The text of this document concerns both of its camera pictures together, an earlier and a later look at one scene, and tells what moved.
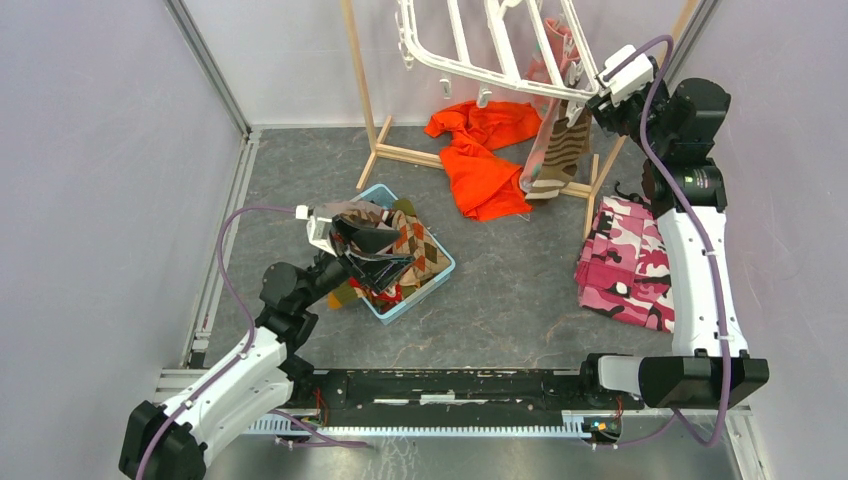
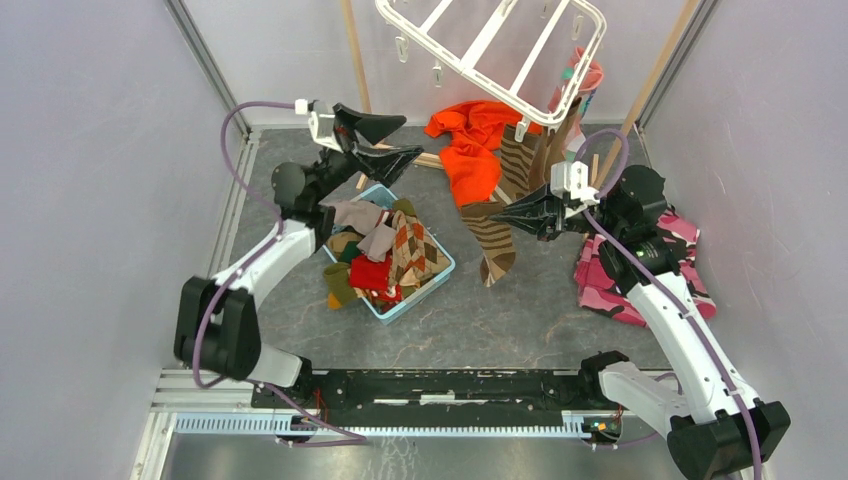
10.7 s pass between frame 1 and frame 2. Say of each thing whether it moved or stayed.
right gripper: moved
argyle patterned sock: stayed
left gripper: moved
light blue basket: stayed
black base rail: stayed
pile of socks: stayed
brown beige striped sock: moved
